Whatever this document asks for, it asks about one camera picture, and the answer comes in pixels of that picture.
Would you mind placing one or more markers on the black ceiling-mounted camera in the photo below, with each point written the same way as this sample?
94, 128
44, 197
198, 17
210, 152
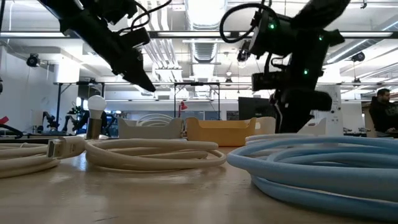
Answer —
32, 60
242, 55
358, 56

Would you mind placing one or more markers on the red desk lamp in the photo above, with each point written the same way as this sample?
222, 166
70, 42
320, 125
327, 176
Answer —
183, 107

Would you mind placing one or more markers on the black overhead frame bar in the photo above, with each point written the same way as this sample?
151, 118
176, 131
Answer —
192, 34

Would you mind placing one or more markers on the silver ceiling air duct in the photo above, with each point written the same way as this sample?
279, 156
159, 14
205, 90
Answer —
203, 31

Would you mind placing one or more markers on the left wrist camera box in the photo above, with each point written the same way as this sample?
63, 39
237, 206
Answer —
137, 36

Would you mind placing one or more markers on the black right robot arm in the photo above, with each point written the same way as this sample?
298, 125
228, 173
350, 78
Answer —
298, 28

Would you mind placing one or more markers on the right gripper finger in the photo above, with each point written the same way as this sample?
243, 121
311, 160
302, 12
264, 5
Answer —
303, 119
284, 121

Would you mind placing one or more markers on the black metal frame stand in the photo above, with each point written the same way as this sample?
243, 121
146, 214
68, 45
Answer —
196, 84
59, 105

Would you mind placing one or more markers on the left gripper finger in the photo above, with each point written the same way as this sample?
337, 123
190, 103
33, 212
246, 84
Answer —
141, 80
138, 60

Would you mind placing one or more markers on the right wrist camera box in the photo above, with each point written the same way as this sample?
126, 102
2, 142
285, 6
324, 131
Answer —
267, 81

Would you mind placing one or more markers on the person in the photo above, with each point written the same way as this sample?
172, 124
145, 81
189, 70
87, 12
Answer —
384, 113

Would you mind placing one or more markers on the table lamp with white bulb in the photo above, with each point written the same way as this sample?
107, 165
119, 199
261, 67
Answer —
95, 115

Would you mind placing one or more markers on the white cabinet machine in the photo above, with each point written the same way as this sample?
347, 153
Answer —
333, 109

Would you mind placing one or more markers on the yellow plastic bin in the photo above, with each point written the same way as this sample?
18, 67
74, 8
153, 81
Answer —
220, 132

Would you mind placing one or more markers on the white plastic bin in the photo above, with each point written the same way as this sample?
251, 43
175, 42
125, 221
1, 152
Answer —
265, 124

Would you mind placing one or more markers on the grey plastic bin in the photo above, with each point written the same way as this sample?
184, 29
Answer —
149, 132

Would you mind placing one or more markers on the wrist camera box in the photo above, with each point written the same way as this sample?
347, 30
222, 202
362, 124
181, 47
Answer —
267, 81
137, 36

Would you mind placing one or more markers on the black monitor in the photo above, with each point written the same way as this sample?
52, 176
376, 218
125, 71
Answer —
253, 109

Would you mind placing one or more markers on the black background robot arms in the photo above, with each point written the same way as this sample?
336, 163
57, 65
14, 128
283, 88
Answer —
74, 119

